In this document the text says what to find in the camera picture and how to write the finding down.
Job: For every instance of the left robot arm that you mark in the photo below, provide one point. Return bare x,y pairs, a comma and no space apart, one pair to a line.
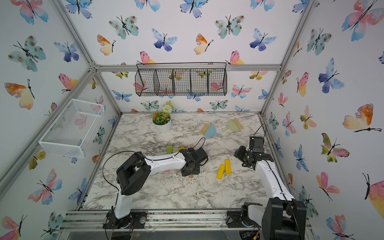
134,172

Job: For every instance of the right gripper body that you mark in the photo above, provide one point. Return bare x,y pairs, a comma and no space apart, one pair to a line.
249,154

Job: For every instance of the green block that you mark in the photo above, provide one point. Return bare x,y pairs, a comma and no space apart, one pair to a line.
169,149

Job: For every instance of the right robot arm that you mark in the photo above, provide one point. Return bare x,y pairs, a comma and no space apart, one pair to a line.
284,217

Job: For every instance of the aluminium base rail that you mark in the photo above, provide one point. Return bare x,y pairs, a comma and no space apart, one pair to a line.
159,220

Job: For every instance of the white potted artificial plant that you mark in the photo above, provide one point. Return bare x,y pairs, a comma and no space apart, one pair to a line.
162,119

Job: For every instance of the white mesh wall basket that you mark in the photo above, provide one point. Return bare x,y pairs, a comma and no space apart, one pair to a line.
71,131

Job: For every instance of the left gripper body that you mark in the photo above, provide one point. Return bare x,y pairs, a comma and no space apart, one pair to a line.
195,170

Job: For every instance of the black wire wall basket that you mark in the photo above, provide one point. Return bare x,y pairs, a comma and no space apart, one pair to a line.
181,79

